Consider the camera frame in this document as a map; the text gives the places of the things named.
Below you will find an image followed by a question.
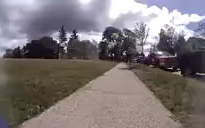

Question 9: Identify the row of dark trees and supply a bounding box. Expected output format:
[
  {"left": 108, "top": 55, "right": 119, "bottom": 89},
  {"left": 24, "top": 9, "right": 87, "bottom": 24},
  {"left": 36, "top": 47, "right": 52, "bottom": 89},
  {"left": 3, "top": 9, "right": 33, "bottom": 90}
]
[{"left": 2, "top": 21, "right": 205, "bottom": 62}]

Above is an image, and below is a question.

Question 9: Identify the pale concrete sidewalk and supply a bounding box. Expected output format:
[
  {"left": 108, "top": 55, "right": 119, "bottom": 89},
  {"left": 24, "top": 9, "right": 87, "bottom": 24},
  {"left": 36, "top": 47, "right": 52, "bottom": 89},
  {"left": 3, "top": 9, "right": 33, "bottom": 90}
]
[{"left": 20, "top": 61, "right": 182, "bottom": 128}]

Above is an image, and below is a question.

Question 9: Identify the dark parked vehicle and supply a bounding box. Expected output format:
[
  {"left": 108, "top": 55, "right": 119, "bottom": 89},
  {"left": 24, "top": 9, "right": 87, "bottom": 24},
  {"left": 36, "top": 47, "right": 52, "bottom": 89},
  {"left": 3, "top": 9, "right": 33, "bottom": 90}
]
[{"left": 134, "top": 54, "right": 150, "bottom": 65}]

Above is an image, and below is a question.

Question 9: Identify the red vehicle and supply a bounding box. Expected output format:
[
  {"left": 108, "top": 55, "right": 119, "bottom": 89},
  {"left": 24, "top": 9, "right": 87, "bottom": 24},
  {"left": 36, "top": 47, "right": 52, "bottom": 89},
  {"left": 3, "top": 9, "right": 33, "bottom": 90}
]
[{"left": 147, "top": 51, "right": 180, "bottom": 72}]

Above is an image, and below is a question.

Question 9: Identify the wide grass field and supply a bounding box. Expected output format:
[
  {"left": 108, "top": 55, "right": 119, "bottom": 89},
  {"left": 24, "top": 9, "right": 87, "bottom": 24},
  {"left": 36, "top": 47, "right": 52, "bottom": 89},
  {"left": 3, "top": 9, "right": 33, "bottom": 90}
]
[{"left": 0, "top": 57, "right": 119, "bottom": 128}]

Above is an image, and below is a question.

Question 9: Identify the grass verge strip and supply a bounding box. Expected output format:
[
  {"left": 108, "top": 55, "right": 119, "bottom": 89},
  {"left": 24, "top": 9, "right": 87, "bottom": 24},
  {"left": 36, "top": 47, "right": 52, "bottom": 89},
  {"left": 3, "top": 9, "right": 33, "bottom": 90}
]
[{"left": 127, "top": 62, "right": 205, "bottom": 128}]

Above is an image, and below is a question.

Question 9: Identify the building with gabled roof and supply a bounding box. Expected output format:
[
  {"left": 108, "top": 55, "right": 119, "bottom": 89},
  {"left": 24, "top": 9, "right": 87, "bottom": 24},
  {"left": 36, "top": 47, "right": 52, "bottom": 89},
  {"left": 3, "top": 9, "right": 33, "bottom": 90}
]
[{"left": 185, "top": 35, "right": 205, "bottom": 53}]

